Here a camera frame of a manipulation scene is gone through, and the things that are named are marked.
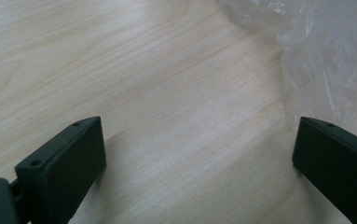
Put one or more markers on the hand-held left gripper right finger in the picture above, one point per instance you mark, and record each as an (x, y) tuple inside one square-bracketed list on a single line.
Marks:
[(337, 161)]

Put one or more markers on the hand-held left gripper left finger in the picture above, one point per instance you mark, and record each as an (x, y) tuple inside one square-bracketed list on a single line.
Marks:
[(64, 168)]

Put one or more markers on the clear plastic bag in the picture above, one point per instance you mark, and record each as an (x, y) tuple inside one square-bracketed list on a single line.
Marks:
[(331, 53)]

